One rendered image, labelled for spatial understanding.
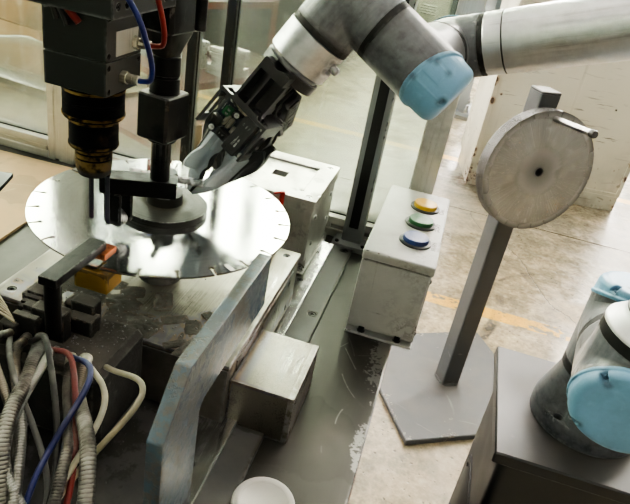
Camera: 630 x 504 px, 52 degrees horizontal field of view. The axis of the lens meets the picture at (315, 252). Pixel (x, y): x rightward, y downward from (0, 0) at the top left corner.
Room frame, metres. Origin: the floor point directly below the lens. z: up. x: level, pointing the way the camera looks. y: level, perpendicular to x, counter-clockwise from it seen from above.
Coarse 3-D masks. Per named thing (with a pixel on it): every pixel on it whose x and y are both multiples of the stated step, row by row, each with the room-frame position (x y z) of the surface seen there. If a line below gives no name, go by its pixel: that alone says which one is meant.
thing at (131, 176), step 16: (160, 160) 0.65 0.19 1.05; (112, 176) 0.64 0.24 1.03; (128, 176) 0.65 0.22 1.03; (144, 176) 0.66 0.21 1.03; (160, 176) 0.65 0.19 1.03; (176, 176) 0.68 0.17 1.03; (112, 192) 0.64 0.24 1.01; (128, 192) 0.64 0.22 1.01; (144, 192) 0.65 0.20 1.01; (160, 192) 0.65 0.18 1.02; (176, 192) 0.66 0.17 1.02; (112, 208) 0.64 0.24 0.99; (128, 208) 0.66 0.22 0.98; (112, 224) 0.64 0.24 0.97
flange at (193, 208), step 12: (180, 192) 0.74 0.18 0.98; (144, 204) 0.72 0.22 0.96; (156, 204) 0.72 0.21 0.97; (168, 204) 0.72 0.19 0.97; (180, 204) 0.73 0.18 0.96; (192, 204) 0.75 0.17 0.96; (204, 204) 0.75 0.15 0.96; (132, 216) 0.69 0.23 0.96; (144, 216) 0.69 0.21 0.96; (156, 216) 0.70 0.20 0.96; (168, 216) 0.70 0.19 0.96; (180, 216) 0.71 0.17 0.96; (192, 216) 0.71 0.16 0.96; (204, 216) 0.73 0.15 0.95; (156, 228) 0.68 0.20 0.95; (168, 228) 0.69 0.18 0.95; (180, 228) 0.69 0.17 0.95
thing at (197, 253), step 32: (128, 160) 0.87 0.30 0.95; (32, 192) 0.71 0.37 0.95; (64, 192) 0.73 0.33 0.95; (96, 192) 0.75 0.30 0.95; (224, 192) 0.82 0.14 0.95; (256, 192) 0.84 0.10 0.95; (32, 224) 0.64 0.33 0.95; (64, 224) 0.65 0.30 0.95; (96, 224) 0.67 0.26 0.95; (128, 224) 0.68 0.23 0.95; (224, 224) 0.73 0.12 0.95; (256, 224) 0.74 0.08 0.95; (288, 224) 0.76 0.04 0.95; (128, 256) 0.61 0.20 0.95; (160, 256) 0.62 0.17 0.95; (192, 256) 0.63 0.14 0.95; (224, 256) 0.65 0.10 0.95
